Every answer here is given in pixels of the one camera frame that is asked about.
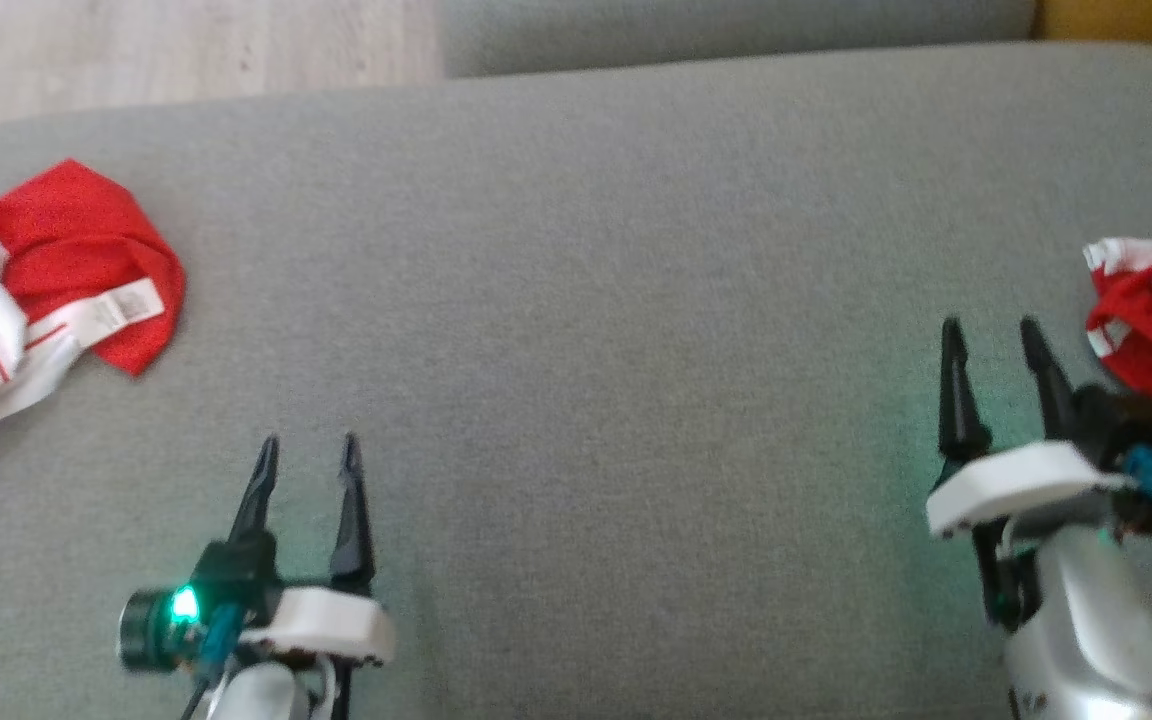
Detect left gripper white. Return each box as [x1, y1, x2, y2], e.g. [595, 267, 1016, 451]
[191, 431, 397, 666]

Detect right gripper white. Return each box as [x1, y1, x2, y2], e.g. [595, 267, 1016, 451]
[926, 317, 1137, 623]

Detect red shirt white sleeves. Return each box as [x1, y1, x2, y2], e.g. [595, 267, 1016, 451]
[0, 158, 187, 441]

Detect grey fabric sofa seat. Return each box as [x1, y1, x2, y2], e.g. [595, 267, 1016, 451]
[0, 40, 1152, 720]

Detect yellow fabric sofa cushion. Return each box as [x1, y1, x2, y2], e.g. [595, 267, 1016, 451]
[1036, 0, 1152, 61]

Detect grey fabric sofa cushion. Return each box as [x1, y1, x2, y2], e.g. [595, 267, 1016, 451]
[441, 0, 1037, 79]

